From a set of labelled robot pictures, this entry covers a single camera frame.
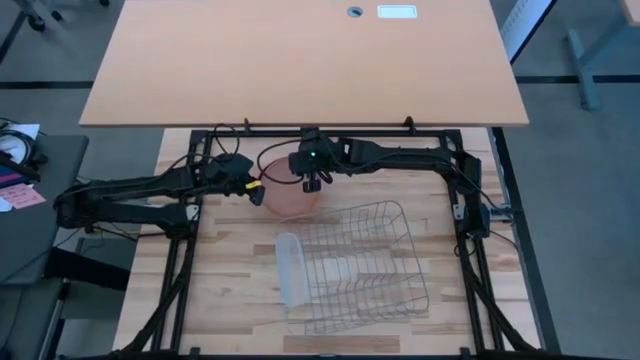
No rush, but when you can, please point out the translucent white cutlery holder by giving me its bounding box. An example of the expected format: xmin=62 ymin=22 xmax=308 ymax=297
xmin=274 ymin=231 xmax=312 ymax=309

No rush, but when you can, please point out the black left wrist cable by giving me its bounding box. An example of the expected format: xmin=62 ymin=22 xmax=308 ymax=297
xmin=213 ymin=123 xmax=242 ymax=157

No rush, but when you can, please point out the black table side rail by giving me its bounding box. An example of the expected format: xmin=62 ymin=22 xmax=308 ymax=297
xmin=491 ymin=126 xmax=562 ymax=355

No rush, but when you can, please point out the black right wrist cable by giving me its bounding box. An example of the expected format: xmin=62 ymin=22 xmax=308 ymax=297
xmin=256 ymin=138 xmax=304 ymax=186

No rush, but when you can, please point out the orange round plate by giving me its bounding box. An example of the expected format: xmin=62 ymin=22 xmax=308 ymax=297
xmin=259 ymin=155 xmax=322 ymax=218

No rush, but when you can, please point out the grey side table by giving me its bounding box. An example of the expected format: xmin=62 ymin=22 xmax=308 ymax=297
xmin=0 ymin=133 xmax=90 ymax=287

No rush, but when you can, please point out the large wooden desk top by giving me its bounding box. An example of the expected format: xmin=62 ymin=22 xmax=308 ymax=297
xmin=78 ymin=0 xmax=530 ymax=128

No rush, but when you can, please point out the small wooden desk corner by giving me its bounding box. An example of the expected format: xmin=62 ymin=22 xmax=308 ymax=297
xmin=621 ymin=0 xmax=640 ymax=26

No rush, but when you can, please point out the black coiled cable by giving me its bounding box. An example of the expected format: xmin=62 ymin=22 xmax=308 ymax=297
xmin=0 ymin=128 xmax=50 ymax=182

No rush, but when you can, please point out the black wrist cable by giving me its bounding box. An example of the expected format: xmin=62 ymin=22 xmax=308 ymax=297
xmin=256 ymin=138 xmax=304 ymax=186
xmin=213 ymin=123 xmax=242 ymax=157

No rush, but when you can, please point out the pink sticky note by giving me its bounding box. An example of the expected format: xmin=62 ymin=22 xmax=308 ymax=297
xmin=0 ymin=182 xmax=47 ymax=211

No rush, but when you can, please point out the white rectangular desk plate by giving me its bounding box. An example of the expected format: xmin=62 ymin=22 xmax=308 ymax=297
xmin=376 ymin=4 xmax=419 ymax=20

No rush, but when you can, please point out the grey side table leg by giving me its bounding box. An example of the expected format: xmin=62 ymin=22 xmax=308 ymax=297
xmin=37 ymin=278 xmax=71 ymax=360

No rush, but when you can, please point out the grey metal desk leg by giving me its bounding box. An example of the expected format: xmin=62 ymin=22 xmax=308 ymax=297
xmin=566 ymin=13 xmax=629 ymax=112

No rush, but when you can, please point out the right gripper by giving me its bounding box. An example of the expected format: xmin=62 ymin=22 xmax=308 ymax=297
xmin=288 ymin=142 xmax=335 ymax=194

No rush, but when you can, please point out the black aluminium frame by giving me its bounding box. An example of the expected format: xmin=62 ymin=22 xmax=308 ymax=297
xmin=113 ymin=128 xmax=542 ymax=360

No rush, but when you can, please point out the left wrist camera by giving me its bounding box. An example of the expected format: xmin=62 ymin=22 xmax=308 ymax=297
xmin=205 ymin=152 xmax=254 ymax=177

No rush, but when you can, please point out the white perforated computer case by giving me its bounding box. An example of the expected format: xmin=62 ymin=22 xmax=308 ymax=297
xmin=499 ymin=0 xmax=559 ymax=65

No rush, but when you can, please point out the white paper sheet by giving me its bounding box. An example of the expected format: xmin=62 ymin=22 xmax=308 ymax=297
xmin=0 ymin=123 xmax=41 ymax=166

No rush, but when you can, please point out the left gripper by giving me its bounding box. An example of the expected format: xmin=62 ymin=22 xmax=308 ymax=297
xmin=198 ymin=167 xmax=267 ymax=208

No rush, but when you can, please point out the grey wire dish rack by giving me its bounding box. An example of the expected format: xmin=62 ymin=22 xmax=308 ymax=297
xmin=274 ymin=199 xmax=431 ymax=337

